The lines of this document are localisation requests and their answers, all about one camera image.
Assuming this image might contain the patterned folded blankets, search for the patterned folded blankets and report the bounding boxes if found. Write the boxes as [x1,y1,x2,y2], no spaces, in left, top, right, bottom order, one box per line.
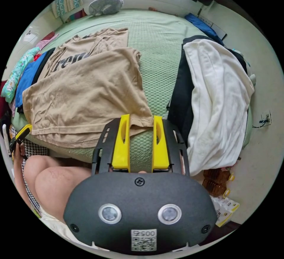
[51,0,84,18]

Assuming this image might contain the white and yellow carton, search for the white and yellow carton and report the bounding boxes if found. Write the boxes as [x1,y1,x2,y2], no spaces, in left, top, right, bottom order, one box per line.
[210,195,241,228]

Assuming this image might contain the bed with green mat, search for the bed with green mat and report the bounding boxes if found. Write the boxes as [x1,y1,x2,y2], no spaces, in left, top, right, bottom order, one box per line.
[11,9,253,171]

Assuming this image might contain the beige short sleeve shirt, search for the beige short sleeve shirt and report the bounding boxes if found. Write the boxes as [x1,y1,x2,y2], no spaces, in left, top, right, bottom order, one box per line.
[22,27,160,149]

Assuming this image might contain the wall socket with plug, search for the wall socket with plug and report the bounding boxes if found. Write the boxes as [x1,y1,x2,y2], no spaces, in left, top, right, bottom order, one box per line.
[251,111,272,129]

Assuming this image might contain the person's body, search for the person's body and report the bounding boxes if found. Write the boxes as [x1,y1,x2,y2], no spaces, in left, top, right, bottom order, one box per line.
[9,124,93,231]

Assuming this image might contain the amber plastic bottle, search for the amber plastic bottle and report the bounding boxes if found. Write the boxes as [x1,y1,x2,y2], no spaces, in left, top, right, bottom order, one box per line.
[201,178,232,198]
[203,167,236,184]

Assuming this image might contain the grey pillow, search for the grey pillow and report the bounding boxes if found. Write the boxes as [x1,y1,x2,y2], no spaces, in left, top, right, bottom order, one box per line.
[88,0,124,17]

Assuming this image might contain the pile of white and black clothes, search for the pile of white and black clothes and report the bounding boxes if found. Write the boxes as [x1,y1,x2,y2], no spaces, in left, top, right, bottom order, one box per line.
[167,35,256,177]

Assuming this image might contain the pile of colourful clothes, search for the pile of colourful clothes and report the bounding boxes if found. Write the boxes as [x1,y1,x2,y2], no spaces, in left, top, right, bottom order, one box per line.
[0,31,59,114]

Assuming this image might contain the blue folded cloth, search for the blue folded cloth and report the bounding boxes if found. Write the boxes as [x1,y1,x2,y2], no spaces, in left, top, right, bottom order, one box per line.
[184,12,225,45]

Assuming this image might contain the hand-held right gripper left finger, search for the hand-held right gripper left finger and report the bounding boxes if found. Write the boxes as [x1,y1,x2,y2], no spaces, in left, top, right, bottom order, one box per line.
[112,114,131,173]

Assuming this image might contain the person's left hand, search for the person's left hand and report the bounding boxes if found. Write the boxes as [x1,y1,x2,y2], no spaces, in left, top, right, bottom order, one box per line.
[13,144,29,160]

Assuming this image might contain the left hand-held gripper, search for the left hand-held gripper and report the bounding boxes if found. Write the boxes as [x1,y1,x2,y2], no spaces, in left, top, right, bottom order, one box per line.
[9,124,33,152]

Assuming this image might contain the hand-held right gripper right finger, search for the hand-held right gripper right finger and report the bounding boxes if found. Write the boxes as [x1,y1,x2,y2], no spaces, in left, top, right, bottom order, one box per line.
[152,115,170,173]

